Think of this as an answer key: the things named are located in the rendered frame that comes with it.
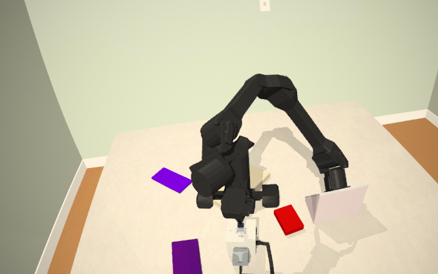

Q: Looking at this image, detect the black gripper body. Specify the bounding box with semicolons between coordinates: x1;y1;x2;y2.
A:
196;173;280;209

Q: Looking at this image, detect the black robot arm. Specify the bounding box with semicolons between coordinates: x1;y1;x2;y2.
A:
189;74;350;220

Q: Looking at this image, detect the red flat block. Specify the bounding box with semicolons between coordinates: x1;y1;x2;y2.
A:
274;205;304;236

